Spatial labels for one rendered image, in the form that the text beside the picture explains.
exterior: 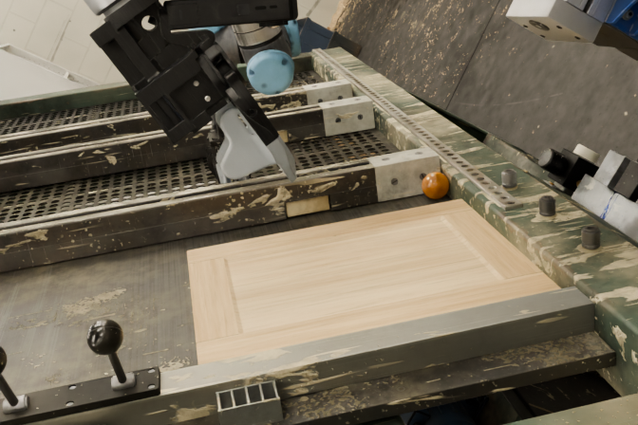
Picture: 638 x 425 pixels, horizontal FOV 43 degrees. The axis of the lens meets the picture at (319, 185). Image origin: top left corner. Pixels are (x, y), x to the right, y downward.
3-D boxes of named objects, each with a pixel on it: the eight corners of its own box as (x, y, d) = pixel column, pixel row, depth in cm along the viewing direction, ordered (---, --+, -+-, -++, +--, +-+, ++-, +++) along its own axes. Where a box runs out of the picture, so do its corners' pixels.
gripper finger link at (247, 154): (253, 210, 74) (191, 131, 71) (304, 171, 74) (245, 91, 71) (258, 219, 71) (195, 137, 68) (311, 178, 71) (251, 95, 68)
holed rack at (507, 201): (523, 207, 126) (523, 203, 126) (505, 210, 126) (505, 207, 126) (320, 49, 280) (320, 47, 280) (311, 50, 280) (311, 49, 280)
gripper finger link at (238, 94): (257, 141, 73) (199, 64, 70) (273, 130, 73) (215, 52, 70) (267, 151, 68) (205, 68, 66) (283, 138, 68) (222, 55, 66)
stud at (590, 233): (604, 249, 109) (604, 229, 108) (587, 252, 109) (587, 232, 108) (594, 242, 112) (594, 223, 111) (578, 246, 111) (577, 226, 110)
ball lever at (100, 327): (143, 399, 92) (121, 339, 82) (110, 406, 91) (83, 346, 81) (140, 370, 94) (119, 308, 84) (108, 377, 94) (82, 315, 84)
